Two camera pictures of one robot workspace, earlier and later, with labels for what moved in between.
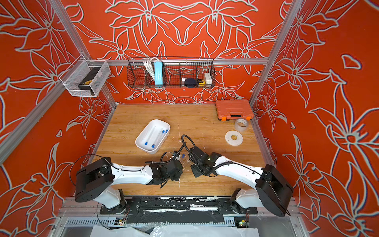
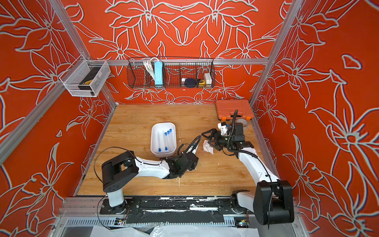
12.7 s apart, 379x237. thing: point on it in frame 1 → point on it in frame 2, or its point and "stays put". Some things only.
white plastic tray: [152, 136] → [163, 139]
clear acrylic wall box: [84, 78] stays put
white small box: [208, 79] stays put
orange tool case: [238, 108] stays put
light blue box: [158, 74] stays put
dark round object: [190, 83] stays put
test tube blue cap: [163, 132] → [168, 138]
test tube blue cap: [149, 138] → [159, 148]
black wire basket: [170, 72] stays put
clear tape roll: [241, 125] stays put
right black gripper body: [197, 170] → [224, 141]
